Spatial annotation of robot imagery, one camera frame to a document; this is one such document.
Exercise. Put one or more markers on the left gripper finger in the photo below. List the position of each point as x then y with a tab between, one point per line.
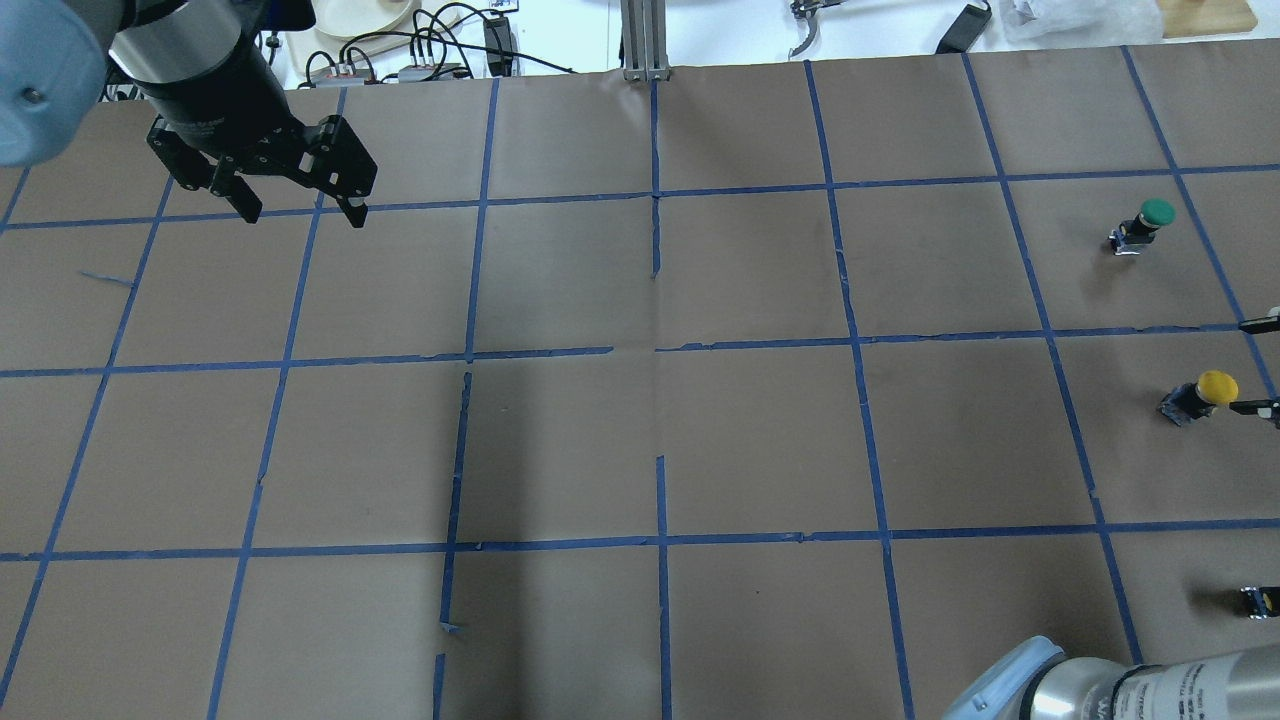
354	209
244	200

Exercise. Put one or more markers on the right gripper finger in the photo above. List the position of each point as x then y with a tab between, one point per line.
1266	409
1269	323

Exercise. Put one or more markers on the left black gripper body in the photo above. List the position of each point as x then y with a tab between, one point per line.
222	102

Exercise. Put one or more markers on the yellow push button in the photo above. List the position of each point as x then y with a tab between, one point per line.
1198	400

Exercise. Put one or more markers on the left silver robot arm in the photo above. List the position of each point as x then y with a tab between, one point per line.
57	56

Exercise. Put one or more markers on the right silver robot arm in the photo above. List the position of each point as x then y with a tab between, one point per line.
1178	432

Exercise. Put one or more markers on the green push button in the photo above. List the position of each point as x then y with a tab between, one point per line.
1133	236

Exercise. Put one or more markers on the beige plate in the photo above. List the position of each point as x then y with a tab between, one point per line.
347	19

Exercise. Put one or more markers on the wooden cutting board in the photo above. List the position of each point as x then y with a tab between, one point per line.
1198	19

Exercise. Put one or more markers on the clear plastic bag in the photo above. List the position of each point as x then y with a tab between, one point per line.
1081	23

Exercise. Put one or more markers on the black power adapter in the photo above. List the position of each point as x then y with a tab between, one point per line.
963	33

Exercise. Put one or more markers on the aluminium frame post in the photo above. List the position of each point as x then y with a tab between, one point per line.
644	54

